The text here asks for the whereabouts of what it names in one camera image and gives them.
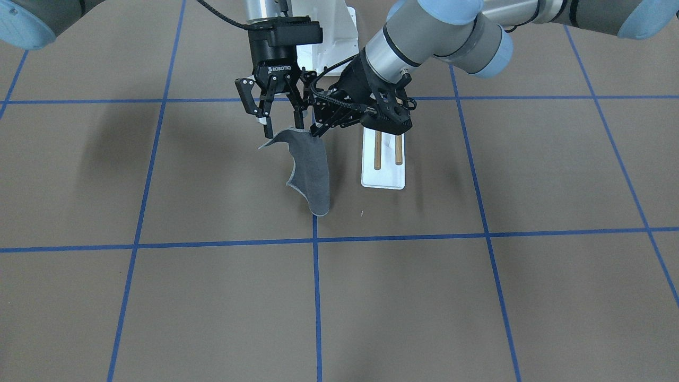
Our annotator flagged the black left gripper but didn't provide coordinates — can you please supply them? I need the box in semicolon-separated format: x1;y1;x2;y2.
301;53;380;137

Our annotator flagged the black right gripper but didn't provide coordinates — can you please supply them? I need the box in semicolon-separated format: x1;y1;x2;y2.
235;15;323;140

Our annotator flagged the blue grey towel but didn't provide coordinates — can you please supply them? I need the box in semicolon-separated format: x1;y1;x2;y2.
259;128;330;217

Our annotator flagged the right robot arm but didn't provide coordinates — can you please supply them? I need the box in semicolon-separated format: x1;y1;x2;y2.
1;1;323;140

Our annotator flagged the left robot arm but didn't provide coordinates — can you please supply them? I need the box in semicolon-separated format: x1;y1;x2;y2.
310;1;678;137

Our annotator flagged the wooden rack rod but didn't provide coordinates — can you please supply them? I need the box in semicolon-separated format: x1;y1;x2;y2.
373;131;382;171
394;134;404;166

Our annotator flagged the white rack base tray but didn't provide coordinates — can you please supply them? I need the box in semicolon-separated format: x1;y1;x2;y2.
361;128;406;189

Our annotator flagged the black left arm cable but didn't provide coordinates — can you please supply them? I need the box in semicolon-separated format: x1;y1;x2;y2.
310;55;382;115

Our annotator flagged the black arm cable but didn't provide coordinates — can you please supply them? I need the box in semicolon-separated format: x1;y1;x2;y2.
197;0;250;30
310;55;382;115

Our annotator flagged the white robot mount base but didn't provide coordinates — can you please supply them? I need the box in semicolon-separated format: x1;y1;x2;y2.
290;1;360;73

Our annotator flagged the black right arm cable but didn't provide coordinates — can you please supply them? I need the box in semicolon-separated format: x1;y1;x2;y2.
197;0;250;30

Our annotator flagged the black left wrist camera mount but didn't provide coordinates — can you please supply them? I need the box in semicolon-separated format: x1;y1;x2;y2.
360;72;417;135

